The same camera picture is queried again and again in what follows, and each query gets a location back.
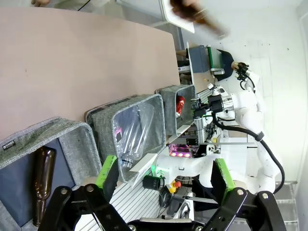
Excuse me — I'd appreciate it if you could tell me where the device with pink lights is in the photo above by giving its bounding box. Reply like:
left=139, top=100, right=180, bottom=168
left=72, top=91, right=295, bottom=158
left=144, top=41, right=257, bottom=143
left=169, top=143, right=193, bottom=158

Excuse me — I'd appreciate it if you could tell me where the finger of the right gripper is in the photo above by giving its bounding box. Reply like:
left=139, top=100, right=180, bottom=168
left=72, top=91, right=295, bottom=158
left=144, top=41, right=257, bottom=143
left=192, top=108, right=208, bottom=118
left=191, top=98, right=209, bottom=108

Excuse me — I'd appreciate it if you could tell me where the brown glass bottle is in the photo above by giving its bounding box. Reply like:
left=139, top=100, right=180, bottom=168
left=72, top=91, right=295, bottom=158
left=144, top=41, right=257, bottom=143
left=32, top=146, right=57, bottom=228
left=170, top=0, right=231, bottom=40

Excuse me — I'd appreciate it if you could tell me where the black cylinder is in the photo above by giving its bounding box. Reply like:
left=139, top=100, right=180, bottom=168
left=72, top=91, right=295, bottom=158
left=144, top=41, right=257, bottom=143
left=142, top=175, right=167, bottom=192

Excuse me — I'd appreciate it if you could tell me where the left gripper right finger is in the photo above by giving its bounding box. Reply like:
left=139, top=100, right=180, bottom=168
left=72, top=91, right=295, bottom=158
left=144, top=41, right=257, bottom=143
left=199, top=158, right=287, bottom=231

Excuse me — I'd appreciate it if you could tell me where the crushed metal can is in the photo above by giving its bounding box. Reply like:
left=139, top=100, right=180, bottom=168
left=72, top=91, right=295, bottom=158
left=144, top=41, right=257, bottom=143
left=175, top=95, right=187, bottom=119

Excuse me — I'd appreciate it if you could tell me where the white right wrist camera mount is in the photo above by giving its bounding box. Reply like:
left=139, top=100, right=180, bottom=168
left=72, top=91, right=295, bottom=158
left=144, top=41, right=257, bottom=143
left=207, top=83, right=227, bottom=96

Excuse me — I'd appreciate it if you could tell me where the grey fabric basket for cans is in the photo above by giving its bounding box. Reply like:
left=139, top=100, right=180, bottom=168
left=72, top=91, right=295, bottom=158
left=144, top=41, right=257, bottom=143
left=154, top=84, right=196, bottom=136

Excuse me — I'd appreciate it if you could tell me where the white paper label CAN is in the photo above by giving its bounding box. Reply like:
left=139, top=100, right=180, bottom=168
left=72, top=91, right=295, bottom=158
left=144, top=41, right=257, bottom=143
left=167, top=123, right=193, bottom=143

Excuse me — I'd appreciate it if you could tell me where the grey fabric basket for plastic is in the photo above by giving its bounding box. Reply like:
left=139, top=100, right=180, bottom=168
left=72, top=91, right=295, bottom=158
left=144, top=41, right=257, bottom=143
left=85, top=93, right=167, bottom=184

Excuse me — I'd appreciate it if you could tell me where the clear plastic bottle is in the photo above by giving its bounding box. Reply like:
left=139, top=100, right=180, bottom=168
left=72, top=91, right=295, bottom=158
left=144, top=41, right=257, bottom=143
left=115, top=105, right=155, bottom=170

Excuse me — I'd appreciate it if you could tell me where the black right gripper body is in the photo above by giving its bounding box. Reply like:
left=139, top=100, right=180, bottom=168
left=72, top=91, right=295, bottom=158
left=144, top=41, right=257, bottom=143
left=207, top=94, right=226, bottom=114

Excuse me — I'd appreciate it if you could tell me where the white paper label PLASTIC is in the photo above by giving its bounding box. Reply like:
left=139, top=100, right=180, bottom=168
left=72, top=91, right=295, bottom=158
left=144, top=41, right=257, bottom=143
left=129, top=153, right=158, bottom=174

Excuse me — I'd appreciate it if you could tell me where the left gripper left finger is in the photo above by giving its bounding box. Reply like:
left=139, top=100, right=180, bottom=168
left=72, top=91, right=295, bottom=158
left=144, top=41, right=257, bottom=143
left=38, top=155, right=136, bottom=231

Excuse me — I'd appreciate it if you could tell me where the white side table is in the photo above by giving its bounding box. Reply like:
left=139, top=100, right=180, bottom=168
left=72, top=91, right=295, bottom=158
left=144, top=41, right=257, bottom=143
left=160, top=0, right=196, bottom=34

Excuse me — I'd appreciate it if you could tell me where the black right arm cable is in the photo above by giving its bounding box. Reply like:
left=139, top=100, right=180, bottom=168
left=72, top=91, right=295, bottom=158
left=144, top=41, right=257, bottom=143
left=213, top=114, right=286, bottom=194

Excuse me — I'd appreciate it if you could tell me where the aluminium profile table frame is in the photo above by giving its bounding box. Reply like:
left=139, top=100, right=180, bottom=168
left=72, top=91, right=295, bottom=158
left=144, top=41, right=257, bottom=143
left=79, top=178, right=169, bottom=231

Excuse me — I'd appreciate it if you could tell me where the person's right hand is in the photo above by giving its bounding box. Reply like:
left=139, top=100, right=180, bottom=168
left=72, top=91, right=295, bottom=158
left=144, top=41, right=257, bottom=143
left=30, top=0, right=51, bottom=7

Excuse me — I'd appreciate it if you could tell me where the yellow red emergency stop button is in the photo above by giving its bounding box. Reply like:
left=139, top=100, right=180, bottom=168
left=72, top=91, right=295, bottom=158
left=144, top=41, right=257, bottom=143
left=168, top=180, right=182, bottom=194

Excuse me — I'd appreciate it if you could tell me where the green and grey conveyor machine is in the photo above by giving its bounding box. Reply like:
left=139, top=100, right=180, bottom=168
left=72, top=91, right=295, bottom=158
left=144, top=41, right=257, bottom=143
left=187, top=45, right=235, bottom=81

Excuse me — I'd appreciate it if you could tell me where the grey fabric basket for bottles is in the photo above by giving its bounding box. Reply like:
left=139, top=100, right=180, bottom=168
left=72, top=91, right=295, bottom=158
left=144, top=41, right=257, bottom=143
left=0, top=116, right=103, bottom=231

